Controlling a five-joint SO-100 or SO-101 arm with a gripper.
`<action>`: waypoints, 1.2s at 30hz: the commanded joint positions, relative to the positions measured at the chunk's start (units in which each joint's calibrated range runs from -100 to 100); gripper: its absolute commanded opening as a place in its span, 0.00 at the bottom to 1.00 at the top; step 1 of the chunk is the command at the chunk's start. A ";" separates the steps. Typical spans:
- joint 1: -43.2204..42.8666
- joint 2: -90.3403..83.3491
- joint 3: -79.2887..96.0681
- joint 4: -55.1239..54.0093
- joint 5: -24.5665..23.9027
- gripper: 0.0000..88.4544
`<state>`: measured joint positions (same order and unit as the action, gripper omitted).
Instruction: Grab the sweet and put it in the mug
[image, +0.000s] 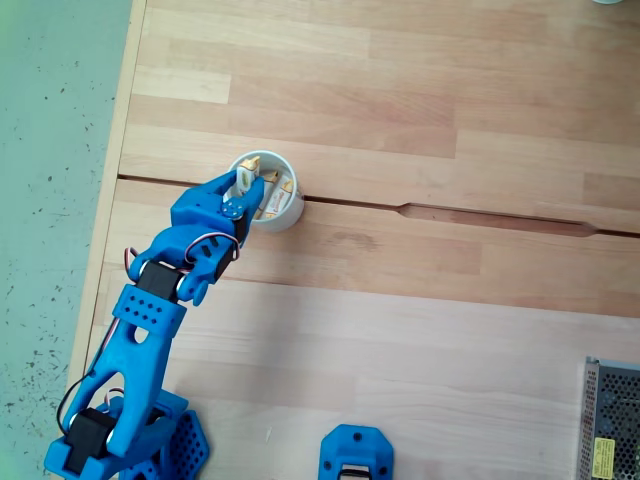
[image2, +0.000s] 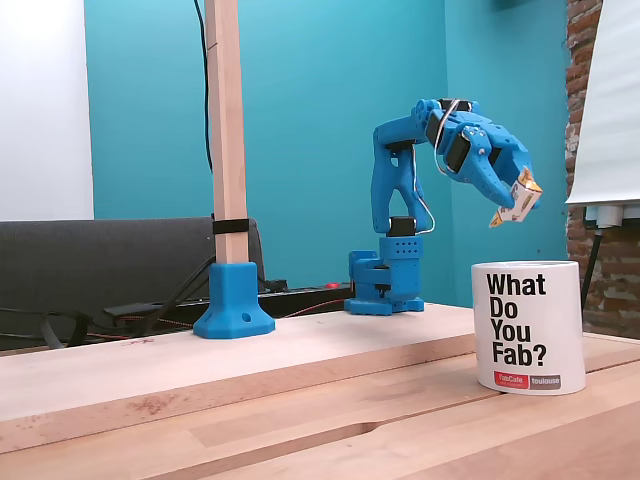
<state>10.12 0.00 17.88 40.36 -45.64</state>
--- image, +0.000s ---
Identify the yellow white sweet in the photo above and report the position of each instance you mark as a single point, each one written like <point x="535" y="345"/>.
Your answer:
<point x="246" y="177"/>
<point x="271" y="176"/>
<point x="281" y="197"/>

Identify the white printed mug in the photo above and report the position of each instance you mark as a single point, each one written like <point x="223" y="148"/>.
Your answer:
<point x="285" y="220"/>

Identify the pale wooden board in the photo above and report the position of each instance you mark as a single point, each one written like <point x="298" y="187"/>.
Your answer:
<point x="450" y="375"/>

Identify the white round object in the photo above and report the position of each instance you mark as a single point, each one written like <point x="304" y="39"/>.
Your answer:
<point x="607" y="1"/>

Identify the metal mesh power supply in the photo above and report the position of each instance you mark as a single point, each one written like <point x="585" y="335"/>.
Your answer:
<point x="612" y="410"/>

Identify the blue printed post base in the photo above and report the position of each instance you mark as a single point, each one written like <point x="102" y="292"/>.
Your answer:
<point x="357" y="447"/>

